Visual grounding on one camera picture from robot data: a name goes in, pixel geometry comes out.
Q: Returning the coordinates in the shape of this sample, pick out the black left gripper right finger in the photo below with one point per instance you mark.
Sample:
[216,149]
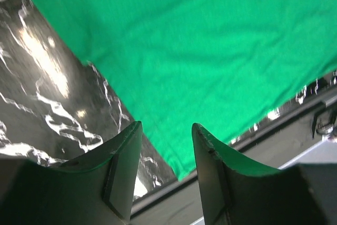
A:
[236,189]

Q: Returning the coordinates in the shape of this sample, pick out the green t-shirt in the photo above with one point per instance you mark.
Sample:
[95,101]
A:
[224,64]

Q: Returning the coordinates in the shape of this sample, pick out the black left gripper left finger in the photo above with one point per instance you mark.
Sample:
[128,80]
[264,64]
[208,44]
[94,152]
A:
[94,188]

